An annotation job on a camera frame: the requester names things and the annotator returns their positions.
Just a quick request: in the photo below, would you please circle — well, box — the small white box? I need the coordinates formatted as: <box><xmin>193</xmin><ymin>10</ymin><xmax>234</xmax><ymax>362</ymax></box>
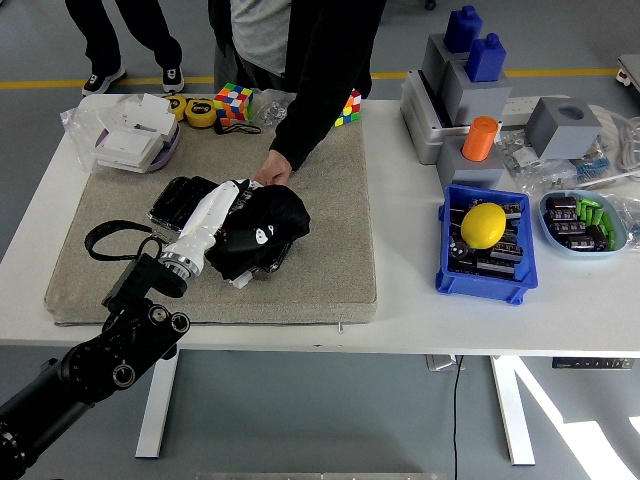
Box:
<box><xmin>97</xmin><ymin>107</ymin><xmax>126</xmax><ymax>134</ymax></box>

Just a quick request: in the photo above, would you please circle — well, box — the flat white box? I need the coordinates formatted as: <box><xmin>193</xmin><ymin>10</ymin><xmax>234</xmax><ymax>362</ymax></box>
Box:
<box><xmin>93</xmin><ymin>127</ymin><xmax>166</xmax><ymax>171</ymax></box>

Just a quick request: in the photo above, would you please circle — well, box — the white folded carton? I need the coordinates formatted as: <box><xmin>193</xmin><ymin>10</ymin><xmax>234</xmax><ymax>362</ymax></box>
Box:
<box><xmin>122</xmin><ymin>93</ymin><xmax>179</xmax><ymax>136</ymax></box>

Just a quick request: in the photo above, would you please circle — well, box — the glossy black panel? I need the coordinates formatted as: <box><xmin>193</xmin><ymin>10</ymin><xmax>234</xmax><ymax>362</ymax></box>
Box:
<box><xmin>147</xmin><ymin>175</ymin><xmax>294</xmax><ymax>275</ymax></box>

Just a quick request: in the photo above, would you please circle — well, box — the orange cylinder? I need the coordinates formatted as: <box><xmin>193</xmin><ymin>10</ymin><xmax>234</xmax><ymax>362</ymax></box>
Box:
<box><xmin>461</xmin><ymin>116</ymin><xmax>501</xmax><ymax>163</ymax></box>

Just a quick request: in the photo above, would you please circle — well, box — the clear plastic bag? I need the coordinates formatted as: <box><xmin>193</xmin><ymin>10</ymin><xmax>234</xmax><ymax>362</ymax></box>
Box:
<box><xmin>59</xmin><ymin>94</ymin><xmax>131</xmax><ymax>174</ymax></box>
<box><xmin>599</xmin><ymin>189</ymin><xmax>640</xmax><ymax>252</ymax></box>

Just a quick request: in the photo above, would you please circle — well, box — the light blue bowl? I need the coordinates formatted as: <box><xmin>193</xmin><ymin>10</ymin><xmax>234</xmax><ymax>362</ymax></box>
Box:
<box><xmin>538</xmin><ymin>189</ymin><xmax>629</xmax><ymax>261</ymax></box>

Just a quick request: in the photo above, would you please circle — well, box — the person's left hand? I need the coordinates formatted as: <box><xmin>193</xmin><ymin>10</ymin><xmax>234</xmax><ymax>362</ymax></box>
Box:
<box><xmin>252</xmin><ymin>148</ymin><xmax>294</xmax><ymax>187</ymax></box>

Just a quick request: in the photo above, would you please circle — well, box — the white coiled cable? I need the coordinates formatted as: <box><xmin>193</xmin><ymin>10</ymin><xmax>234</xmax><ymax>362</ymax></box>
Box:
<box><xmin>589</xmin><ymin>104</ymin><xmax>640</xmax><ymax>174</ymax></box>

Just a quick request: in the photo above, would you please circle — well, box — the white table leg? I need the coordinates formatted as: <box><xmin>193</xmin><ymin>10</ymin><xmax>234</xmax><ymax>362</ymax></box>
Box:
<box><xmin>134</xmin><ymin>349</ymin><xmax>181</xmax><ymax>459</ymax></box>
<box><xmin>489</xmin><ymin>355</ymin><xmax>536</xmax><ymax>467</ymax></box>

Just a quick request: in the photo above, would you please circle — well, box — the clear bag of metal parts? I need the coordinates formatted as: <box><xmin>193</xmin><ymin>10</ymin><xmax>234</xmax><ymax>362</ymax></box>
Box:
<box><xmin>249</xmin><ymin>88</ymin><xmax>294</xmax><ymax>126</ymax></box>

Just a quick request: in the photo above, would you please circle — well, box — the white power strip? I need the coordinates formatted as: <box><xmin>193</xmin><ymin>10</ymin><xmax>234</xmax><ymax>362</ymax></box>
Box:
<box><xmin>499</xmin><ymin>94</ymin><xmax>571</xmax><ymax>126</ymax></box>

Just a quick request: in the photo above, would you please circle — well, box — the grey box under table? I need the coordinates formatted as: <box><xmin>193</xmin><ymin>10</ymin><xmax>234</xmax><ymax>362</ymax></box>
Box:
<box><xmin>425</xmin><ymin>354</ymin><xmax>469</xmax><ymax>372</ymax></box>

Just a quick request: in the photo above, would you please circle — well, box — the clear bag of small parts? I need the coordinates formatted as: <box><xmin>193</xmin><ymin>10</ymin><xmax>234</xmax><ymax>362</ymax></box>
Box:
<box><xmin>499</xmin><ymin>128</ymin><xmax>581</xmax><ymax>196</ymax></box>

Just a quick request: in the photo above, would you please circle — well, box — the yellow lemon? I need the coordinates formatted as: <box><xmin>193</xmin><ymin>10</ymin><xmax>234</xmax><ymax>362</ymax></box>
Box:
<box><xmin>460</xmin><ymin>203</ymin><xmax>508</xmax><ymax>249</ymax></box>

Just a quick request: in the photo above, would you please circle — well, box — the yellow tape measure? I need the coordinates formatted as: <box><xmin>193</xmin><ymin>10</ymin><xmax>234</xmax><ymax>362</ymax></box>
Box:
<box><xmin>164</xmin><ymin>92</ymin><xmax>189</xmax><ymax>122</ymax></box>
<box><xmin>184</xmin><ymin>97</ymin><xmax>217</xmax><ymax>129</ymax></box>

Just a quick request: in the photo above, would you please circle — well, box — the black wrist strap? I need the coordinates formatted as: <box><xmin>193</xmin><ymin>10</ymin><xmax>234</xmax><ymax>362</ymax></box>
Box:
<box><xmin>214</xmin><ymin>119</ymin><xmax>263</xmax><ymax>136</ymax></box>

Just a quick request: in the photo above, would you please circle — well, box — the light grey enclosure box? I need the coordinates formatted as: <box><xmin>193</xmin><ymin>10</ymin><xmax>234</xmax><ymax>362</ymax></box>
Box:
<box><xmin>401</xmin><ymin>69</ymin><xmax>501</xmax><ymax>166</ymax></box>

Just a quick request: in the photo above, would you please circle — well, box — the purple bowl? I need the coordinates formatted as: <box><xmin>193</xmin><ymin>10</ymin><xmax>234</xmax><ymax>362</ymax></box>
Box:
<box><xmin>94</xmin><ymin>122</ymin><xmax>182</xmax><ymax>175</ymax></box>

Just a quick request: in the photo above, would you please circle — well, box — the black rag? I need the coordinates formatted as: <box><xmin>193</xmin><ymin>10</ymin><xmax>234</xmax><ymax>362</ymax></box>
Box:
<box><xmin>204</xmin><ymin>184</ymin><xmax>311</xmax><ymax>281</ymax></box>

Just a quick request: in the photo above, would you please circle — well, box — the grey-brown mat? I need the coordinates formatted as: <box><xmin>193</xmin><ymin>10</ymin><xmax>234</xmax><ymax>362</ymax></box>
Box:
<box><xmin>43</xmin><ymin>110</ymin><xmax>379</xmax><ymax>327</ymax></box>

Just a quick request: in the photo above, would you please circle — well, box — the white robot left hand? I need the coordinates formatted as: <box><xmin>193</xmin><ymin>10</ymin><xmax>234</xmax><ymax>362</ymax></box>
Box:
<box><xmin>168</xmin><ymin>178</ymin><xmax>264</xmax><ymax>262</ymax></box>

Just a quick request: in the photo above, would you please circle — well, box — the blue plastic bin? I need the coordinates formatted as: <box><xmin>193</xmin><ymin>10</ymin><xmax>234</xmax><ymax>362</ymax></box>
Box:
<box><xmin>437</xmin><ymin>182</ymin><xmax>540</xmax><ymax>306</ymax></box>

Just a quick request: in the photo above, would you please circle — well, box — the bundle of blue resistors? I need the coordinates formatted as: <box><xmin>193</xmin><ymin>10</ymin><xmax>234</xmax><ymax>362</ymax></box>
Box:
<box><xmin>577</xmin><ymin>152</ymin><xmax>611</xmax><ymax>184</ymax></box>

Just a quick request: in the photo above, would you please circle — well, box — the colourful puzzle cube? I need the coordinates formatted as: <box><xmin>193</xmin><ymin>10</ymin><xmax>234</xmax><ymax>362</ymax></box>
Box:
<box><xmin>213</xmin><ymin>82</ymin><xmax>256</xmax><ymax>126</ymax></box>
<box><xmin>333</xmin><ymin>88</ymin><xmax>363</xmax><ymax>128</ymax></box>

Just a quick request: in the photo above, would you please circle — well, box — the grey plastic block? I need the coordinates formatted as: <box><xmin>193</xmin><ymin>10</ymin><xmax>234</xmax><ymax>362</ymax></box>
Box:
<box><xmin>422</xmin><ymin>33</ymin><xmax>474</xmax><ymax>96</ymax></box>
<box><xmin>437</xmin><ymin>135</ymin><xmax>506</xmax><ymax>191</ymax></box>
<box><xmin>440</xmin><ymin>58</ymin><xmax>515</xmax><ymax>127</ymax></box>

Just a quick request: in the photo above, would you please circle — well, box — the grey block with round hole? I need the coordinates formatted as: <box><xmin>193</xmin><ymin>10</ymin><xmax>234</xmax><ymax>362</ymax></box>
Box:
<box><xmin>524</xmin><ymin>96</ymin><xmax>605</xmax><ymax>161</ymax></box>

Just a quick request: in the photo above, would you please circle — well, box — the black power cable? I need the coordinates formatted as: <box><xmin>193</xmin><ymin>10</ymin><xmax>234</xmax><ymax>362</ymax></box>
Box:
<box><xmin>451</xmin><ymin>355</ymin><xmax>464</xmax><ymax>480</ymax></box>

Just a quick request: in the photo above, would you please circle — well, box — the blue plastic bottle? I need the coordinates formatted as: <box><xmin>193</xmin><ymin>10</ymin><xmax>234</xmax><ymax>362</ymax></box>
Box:
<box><xmin>444</xmin><ymin>5</ymin><xmax>485</xmax><ymax>54</ymax></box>
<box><xmin>467</xmin><ymin>33</ymin><xmax>509</xmax><ymax>84</ymax></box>

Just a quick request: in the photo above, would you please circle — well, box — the black table control panel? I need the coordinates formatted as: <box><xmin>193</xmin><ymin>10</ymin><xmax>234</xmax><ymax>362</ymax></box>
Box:
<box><xmin>552</xmin><ymin>357</ymin><xmax>635</xmax><ymax>371</ymax></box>

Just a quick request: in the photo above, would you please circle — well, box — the person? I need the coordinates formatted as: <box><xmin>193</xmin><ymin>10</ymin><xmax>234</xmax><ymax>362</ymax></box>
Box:
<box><xmin>64</xmin><ymin>0</ymin><xmax>185</xmax><ymax>97</ymax></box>
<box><xmin>208</xmin><ymin>0</ymin><xmax>389</xmax><ymax>106</ymax></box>

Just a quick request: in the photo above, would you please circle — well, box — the white wire connector plug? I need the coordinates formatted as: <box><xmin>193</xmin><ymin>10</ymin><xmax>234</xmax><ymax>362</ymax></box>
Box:
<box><xmin>228</xmin><ymin>267</ymin><xmax>259</xmax><ymax>290</ymax></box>

